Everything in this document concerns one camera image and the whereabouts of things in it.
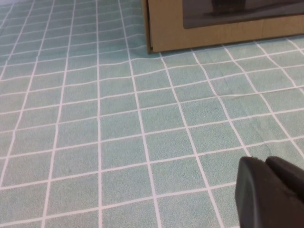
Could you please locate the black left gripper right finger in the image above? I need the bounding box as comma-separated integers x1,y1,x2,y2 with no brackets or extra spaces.
265,155,304,202

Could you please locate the brown cardboard drawer with window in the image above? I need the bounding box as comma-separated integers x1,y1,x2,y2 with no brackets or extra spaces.
148,0,304,54

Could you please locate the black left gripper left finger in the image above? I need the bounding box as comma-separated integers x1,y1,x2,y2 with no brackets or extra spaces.
234,156,304,228

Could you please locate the brown cardboard outer sleeve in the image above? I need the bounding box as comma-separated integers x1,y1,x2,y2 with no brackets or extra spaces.
141,0,154,55

